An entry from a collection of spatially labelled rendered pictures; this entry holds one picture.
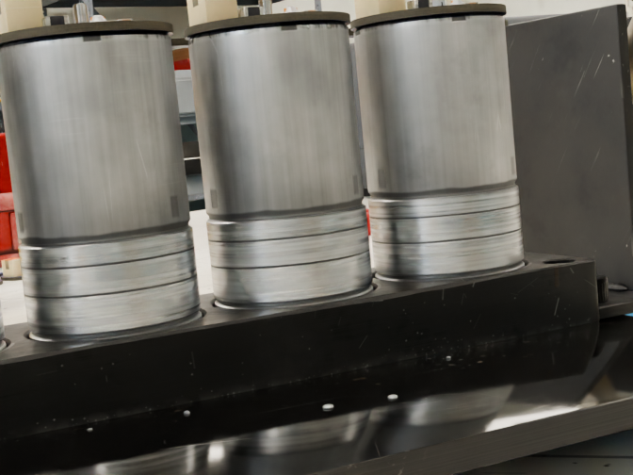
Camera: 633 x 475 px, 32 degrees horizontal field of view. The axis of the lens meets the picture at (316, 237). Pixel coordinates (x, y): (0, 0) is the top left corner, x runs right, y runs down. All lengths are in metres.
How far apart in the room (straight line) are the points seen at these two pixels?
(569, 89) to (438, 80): 0.09
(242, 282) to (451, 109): 0.04
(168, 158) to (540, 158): 0.13
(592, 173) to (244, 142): 0.12
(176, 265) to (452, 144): 0.05
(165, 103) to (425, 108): 0.04
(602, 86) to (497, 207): 0.08
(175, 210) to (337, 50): 0.03
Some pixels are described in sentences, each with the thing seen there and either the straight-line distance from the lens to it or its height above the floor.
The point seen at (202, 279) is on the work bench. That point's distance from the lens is 0.37.
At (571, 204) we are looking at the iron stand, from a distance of 0.26.
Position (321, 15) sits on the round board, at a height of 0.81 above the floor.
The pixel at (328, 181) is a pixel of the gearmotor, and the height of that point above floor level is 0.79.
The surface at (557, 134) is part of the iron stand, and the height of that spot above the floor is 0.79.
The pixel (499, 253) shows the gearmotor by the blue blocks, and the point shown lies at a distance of 0.17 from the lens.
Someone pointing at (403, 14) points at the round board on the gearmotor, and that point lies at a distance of 0.17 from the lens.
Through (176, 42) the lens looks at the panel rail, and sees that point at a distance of 0.18.
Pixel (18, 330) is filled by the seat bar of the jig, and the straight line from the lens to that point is 0.17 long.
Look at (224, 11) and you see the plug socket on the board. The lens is 0.16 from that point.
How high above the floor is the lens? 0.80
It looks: 6 degrees down
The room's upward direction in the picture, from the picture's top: 6 degrees counter-clockwise
